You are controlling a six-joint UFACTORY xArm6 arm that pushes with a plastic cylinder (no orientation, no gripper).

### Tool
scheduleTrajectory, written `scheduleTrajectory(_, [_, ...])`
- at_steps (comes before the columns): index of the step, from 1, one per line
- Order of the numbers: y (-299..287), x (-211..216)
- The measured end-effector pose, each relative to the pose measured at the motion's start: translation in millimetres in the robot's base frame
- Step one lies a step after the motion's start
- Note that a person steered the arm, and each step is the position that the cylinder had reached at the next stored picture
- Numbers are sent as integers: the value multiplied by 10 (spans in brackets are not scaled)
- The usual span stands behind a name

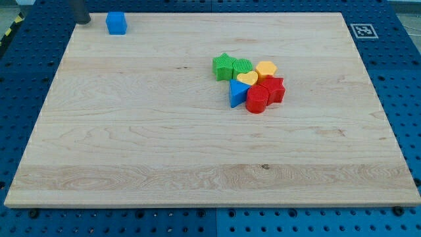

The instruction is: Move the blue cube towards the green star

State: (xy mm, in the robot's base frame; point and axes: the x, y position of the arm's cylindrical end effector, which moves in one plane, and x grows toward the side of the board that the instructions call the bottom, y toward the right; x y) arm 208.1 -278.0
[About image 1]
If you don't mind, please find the blue cube block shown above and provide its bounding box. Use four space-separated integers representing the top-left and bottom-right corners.
106 12 127 35

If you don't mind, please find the green star block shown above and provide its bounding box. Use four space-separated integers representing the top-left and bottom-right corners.
212 53 237 81

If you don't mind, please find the red star block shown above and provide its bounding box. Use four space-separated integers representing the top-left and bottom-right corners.
259 76 285 105

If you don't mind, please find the blue triangle block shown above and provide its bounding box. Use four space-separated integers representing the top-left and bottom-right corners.
229 79 251 108

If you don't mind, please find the red cylinder block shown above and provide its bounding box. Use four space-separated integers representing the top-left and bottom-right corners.
246 85 269 114

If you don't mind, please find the yellow heart block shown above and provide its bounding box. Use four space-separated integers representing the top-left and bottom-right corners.
236 71 259 86

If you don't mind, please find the green cylinder block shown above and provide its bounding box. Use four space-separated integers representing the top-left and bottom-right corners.
232 59 253 79

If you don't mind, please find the yellow hexagon block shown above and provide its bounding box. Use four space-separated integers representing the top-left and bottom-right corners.
255 61 278 83

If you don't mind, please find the wooden board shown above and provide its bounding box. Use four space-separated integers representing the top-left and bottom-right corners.
5 13 420 208

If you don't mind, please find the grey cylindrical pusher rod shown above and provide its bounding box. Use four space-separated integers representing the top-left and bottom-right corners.
69 0 91 25

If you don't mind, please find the white fiducial marker tag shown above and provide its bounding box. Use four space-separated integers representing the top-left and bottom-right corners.
351 23 378 39

